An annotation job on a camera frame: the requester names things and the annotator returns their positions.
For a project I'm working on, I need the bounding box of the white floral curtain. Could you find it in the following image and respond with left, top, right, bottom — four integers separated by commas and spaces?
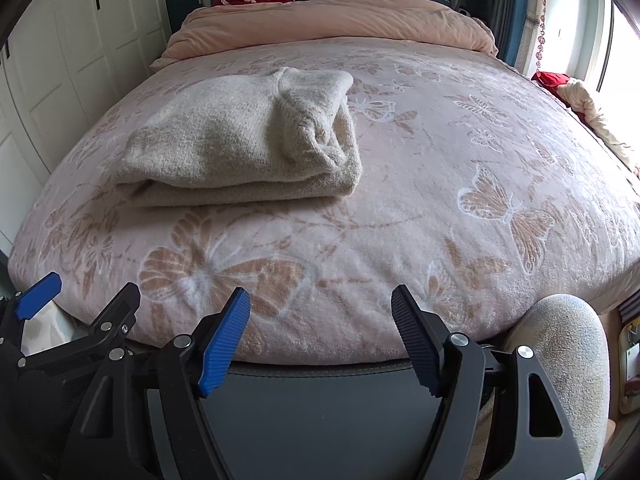
529, 0, 556, 78

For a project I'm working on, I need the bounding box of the pink duvet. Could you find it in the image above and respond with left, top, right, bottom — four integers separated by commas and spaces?
150, 0, 501, 73

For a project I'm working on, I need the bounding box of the cream crumpled garment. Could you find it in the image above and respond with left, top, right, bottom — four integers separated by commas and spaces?
554, 76, 640, 180

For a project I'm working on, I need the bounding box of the blue curtain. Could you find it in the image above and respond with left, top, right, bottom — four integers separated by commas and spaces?
487, 0, 533, 68

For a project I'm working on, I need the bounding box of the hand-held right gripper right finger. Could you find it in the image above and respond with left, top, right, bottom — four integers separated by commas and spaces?
390, 284, 594, 480

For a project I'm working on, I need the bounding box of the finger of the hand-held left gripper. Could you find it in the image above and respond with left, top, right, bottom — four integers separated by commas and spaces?
20, 282, 142, 369
0, 271, 64, 372

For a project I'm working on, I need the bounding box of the pink butterfly print blanket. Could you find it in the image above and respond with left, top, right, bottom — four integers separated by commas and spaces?
7, 35, 640, 367

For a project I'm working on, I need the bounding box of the cream knit sweater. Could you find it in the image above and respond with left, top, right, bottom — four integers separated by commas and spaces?
112, 66, 364, 209

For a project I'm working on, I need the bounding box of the white wardrobe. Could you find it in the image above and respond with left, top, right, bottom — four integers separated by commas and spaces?
0, 0, 171, 261

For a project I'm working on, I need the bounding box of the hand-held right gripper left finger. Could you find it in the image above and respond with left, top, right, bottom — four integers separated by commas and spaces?
60, 287, 252, 480

